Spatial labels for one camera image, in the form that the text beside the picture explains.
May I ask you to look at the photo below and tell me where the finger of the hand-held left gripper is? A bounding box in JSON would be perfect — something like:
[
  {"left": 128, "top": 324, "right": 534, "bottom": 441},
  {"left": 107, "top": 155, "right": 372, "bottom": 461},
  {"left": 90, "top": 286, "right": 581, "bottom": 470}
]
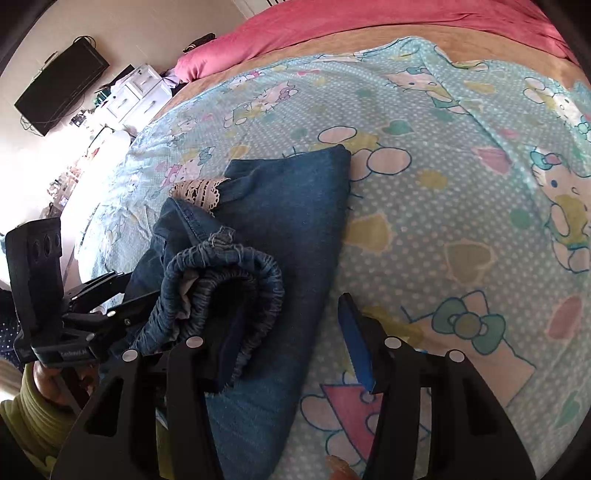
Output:
[
  {"left": 62, "top": 292, "right": 162, "bottom": 340},
  {"left": 69, "top": 272, "right": 133, "bottom": 310}
]

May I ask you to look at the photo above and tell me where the tan bed sheet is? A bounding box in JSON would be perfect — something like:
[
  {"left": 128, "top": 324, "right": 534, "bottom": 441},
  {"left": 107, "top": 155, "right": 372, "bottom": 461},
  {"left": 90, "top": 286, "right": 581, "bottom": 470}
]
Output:
[{"left": 152, "top": 23, "right": 588, "bottom": 121}]

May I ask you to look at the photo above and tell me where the black television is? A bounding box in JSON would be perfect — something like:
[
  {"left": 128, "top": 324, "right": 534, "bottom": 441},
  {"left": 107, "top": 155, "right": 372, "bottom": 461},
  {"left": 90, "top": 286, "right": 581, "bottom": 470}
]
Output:
[{"left": 14, "top": 39, "right": 110, "bottom": 137}]

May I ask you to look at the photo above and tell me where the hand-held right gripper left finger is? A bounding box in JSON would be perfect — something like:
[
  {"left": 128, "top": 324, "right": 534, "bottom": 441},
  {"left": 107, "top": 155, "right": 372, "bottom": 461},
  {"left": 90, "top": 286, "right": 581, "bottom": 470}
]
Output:
[{"left": 51, "top": 337, "right": 222, "bottom": 480}]

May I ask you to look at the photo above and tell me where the dark dotted cloth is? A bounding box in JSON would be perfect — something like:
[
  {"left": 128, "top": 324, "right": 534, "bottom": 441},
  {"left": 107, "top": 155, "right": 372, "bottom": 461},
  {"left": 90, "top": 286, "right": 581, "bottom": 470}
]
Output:
[{"left": 0, "top": 288, "right": 24, "bottom": 356}]

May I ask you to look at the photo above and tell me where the dark item on pink blanket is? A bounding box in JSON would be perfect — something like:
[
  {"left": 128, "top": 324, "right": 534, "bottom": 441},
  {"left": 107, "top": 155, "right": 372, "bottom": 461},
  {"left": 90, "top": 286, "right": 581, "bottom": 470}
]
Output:
[{"left": 184, "top": 33, "right": 216, "bottom": 52}]

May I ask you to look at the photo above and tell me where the person's left hand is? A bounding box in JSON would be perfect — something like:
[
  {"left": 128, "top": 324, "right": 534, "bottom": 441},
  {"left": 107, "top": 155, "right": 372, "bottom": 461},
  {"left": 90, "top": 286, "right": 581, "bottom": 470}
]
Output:
[{"left": 25, "top": 364, "right": 95, "bottom": 408}]

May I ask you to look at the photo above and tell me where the cartoon cat printed blanket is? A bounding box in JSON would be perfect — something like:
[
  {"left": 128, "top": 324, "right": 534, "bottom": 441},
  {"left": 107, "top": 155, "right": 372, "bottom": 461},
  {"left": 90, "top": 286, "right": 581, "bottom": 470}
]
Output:
[{"left": 76, "top": 37, "right": 591, "bottom": 480}]

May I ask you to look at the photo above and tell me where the person's left forearm green sleeve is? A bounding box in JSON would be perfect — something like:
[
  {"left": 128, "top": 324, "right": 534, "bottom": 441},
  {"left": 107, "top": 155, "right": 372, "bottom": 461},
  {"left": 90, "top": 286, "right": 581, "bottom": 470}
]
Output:
[{"left": 0, "top": 369, "right": 93, "bottom": 472}]

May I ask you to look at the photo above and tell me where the white drawer cabinet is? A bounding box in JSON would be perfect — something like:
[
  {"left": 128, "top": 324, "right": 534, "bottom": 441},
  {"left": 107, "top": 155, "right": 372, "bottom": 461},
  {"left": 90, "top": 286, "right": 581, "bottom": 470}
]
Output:
[{"left": 104, "top": 64, "right": 172, "bottom": 134}]

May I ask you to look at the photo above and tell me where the pink blanket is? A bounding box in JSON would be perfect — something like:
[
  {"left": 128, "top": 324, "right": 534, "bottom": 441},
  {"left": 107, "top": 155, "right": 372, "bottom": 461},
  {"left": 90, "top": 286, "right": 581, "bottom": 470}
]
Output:
[{"left": 174, "top": 0, "right": 578, "bottom": 85}]

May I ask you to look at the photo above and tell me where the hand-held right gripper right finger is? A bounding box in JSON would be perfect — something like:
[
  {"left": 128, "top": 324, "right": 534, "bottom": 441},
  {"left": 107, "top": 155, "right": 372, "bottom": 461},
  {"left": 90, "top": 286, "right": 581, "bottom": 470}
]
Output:
[{"left": 338, "top": 293, "right": 536, "bottom": 480}]

